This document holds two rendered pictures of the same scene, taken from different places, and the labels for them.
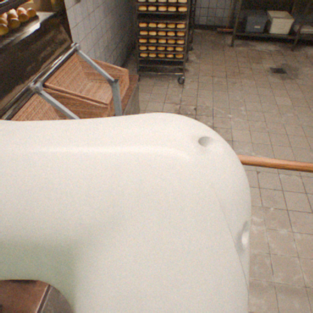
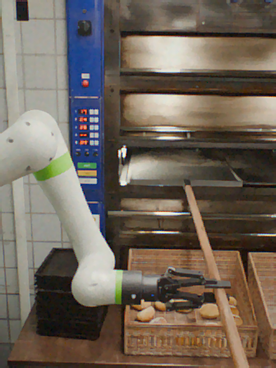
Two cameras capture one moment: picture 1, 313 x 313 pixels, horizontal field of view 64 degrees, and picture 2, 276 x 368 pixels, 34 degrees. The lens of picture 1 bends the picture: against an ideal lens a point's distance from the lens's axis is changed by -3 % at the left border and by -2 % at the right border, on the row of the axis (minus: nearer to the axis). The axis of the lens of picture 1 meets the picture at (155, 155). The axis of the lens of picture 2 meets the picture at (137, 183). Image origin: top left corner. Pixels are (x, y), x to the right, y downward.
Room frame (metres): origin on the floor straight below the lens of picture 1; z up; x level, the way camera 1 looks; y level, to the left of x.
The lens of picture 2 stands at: (0.22, -1.08, 1.80)
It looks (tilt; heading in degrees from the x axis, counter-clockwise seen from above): 16 degrees down; 82
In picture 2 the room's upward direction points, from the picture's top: 1 degrees clockwise
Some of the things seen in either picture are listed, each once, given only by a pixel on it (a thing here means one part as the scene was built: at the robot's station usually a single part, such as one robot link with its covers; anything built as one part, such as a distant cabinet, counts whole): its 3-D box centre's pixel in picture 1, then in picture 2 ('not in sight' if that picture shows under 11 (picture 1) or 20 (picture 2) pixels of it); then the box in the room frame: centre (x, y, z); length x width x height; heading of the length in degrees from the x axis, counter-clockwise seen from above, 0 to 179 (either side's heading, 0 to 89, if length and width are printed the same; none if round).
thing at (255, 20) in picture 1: (254, 20); not in sight; (4.88, -1.76, 0.35); 0.50 x 0.36 x 0.24; 171
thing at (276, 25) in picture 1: (277, 22); not in sight; (4.82, -2.18, 0.35); 0.50 x 0.36 x 0.24; 172
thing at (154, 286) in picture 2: not in sight; (159, 288); (0.44, 0.01, 1.18); 0.09 x 0.07 x 0.08; 171
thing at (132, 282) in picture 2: not in sight; (133, 287); (0.36, 0.02, 1.18); 0.12 x 0.06 x 0.09; 81
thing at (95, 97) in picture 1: (92, 84); not in sight; (1.87, 0.52, 0.72); 0.56 x 0.49 x 0.28; 170
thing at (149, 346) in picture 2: not in sight; (186, 297); (0.70, 0.71, 0.72); 0.56 x 0.49 x 0.28; 171
